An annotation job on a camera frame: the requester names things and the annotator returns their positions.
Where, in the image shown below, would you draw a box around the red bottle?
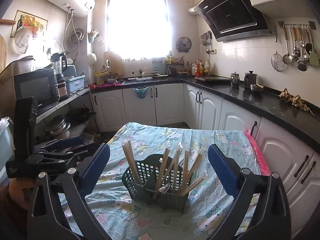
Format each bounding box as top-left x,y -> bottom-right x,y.
195,60 -> 203,77

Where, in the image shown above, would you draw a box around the stacked metal pots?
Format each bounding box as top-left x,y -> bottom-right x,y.
44,114 -> 71,137

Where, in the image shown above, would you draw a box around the black blender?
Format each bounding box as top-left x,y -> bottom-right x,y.
50,53 -> 69,101

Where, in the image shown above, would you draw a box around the blue plastic box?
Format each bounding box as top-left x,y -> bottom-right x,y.
66,75 -> 85,93

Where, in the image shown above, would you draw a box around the green hanging spatula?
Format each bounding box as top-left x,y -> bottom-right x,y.
309,28 -> 319,67

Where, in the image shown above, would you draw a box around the wooden chopstick right in basket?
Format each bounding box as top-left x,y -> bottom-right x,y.
181,176 -> 204,196

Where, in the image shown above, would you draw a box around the wooden cutting board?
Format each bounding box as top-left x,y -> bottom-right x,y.
104,51 -> 124,77

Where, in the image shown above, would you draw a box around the wooden chopstick in basket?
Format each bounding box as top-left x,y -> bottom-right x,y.
181,176 -> 204,196
122,140 -> 142,185

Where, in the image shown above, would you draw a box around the fruit picture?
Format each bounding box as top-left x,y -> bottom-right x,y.
10,10 -> 48,38

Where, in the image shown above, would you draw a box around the black range hood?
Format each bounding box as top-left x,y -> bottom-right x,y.
195,0 -> 271,42

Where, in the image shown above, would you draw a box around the black countertop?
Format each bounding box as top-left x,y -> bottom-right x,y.
91,77 -> 319,153

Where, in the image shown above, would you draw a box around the hello kitty tablecloth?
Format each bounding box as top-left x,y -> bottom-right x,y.
57,122 -> 271,240

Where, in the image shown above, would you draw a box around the metal bowl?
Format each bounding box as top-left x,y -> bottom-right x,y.
250,83 -> 264,93

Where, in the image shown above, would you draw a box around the white lower cabinets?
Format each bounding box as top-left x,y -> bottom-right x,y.
91,83 -> 319,234

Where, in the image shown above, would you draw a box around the ginger root pile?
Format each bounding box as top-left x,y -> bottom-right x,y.
278,88 -> 314,115

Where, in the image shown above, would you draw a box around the wooden chopstick left in basket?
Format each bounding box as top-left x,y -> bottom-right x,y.
122,140 -> 142,185

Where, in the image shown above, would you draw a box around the blue hanging trash bin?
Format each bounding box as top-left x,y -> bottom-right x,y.
133,86 -> 148,99

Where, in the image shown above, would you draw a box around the hanging metal ladle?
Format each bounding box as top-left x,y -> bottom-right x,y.
283,26 -> 293,65

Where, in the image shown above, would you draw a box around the operator hand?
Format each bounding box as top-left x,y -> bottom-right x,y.
9,178 -> 35,210

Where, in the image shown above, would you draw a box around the wire mesh strainer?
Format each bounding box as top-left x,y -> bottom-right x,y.
270,27 -> 286,72

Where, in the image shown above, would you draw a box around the steel kettle pot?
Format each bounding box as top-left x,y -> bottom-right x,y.
244,70 -> 257,89

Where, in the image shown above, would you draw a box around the glass teapot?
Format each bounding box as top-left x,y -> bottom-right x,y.
230,72 -> 240,87

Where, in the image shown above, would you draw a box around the black microwave oven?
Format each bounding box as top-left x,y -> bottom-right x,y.
14,68 -> 59,111

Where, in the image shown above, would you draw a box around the dark green utensil basket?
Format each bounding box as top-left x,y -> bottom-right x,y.
121,154 -> 188,212

